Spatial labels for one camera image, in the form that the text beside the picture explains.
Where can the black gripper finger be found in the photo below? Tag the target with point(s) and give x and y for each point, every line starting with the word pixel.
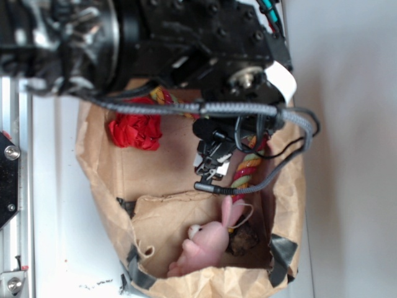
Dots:
pixel 213 160

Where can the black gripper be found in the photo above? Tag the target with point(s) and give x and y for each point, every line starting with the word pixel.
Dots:
pixel 229 50

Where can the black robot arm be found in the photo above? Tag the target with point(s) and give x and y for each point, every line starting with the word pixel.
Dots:
pixel 87 49

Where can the brown paper bag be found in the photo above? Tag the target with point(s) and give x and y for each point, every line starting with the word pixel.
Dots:
pixel 147 202

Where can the red crumpled paper flower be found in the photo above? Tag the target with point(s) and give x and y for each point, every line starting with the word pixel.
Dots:
pixel 136 130

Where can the pink plush bunny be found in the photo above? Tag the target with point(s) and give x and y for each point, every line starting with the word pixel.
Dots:
pixel 206 243

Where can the dark brown lump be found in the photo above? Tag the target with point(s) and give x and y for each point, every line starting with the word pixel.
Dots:
pixel 241 240

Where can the black mounting bracket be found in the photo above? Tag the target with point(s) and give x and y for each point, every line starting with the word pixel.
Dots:
pixel 9 175

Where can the aluminium frame rail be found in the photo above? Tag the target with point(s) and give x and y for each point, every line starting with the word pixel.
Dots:
pixel 17 244

